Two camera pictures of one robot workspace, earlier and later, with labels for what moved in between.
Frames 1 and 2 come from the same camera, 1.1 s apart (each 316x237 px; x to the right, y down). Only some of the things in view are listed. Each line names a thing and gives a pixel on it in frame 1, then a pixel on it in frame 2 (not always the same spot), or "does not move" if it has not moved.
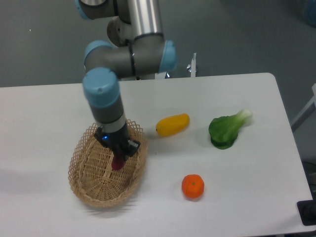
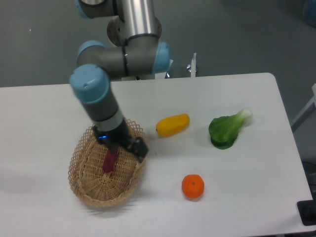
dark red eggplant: x=118 y=162 to x=109 y=162
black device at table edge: x=307 y=211 does not move
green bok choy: x=223 y=131 does not move
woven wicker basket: x=91 y=175 does not move
